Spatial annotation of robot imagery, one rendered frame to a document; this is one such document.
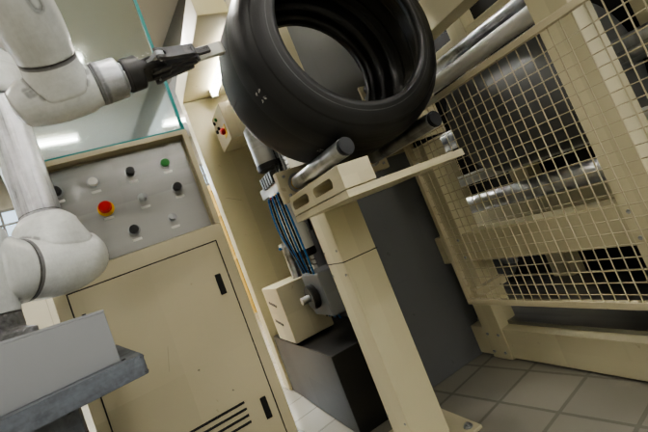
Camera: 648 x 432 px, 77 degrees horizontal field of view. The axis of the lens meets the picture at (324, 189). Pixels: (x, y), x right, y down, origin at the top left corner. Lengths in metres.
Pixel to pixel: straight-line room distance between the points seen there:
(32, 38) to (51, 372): 0.60
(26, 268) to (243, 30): 0.73
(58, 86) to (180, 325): 0.86
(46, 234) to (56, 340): 0.35
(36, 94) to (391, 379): 1.16
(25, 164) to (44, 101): 0.42
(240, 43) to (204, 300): 0.88
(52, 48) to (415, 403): 1.30
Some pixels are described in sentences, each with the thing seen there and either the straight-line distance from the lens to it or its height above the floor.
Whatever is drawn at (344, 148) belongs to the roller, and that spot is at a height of 0.89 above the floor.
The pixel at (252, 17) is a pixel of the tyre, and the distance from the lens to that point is 1.00.
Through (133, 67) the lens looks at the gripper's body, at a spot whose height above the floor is 1.21.
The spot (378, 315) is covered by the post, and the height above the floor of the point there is 0.43.
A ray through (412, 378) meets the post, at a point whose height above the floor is 0.21.
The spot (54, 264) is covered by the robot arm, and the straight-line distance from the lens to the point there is 1.18.
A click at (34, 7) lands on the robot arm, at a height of 1.28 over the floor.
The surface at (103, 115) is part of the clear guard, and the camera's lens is 1.64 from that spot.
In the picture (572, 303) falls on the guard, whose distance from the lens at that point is 1.30.
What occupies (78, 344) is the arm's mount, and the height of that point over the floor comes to 0.71.
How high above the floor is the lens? 0.75
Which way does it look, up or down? 5 degrees up
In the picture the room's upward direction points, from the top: 22 degrees counter-clockwise
